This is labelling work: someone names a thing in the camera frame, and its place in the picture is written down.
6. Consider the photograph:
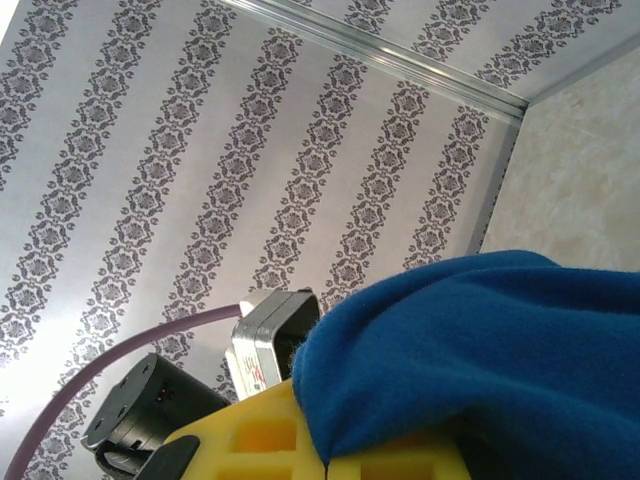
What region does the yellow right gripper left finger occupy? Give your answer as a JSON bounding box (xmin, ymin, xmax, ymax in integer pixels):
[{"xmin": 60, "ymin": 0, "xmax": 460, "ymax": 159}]
[{"xmin": 164, "ymin": 379, "xmax": 329, "ymax": 480}]

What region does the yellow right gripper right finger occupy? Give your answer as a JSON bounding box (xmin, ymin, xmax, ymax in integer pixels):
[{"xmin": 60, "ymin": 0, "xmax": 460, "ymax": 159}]
[{"xmin": 327, "ymin": 433, "xmax": 481, "ymax": 480}]

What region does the blue t-shirt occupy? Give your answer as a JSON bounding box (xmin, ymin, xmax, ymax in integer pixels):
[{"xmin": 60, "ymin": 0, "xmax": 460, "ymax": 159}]
[{"xmin": 291, "ymin": 249, "xmax": 640, "ymax": 464}]

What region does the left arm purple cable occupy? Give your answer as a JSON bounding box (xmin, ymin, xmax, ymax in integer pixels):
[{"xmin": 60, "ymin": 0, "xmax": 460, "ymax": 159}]
[{"xmin": 4, "ymin": 304, "xmax": 246, "ymax": 480}]

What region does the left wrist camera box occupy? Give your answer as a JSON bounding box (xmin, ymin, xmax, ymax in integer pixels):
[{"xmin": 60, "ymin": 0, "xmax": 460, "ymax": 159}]
[{"xmin": 224, "ymin": 287, "xmax": 321, "ymax": 404}]

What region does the aluminium side rail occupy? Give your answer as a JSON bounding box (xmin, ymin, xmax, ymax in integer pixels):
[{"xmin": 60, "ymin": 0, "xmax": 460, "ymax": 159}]
[{"xmin": 467, "ymin": 112, "xmax": 524, "ymax": 254}]

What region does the aluminium frame post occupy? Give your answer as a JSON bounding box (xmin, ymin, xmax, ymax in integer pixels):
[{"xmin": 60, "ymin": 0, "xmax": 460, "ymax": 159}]
[{"xmin": 217, "ymin": 0, "xmax": 532, "ymax": 121}]

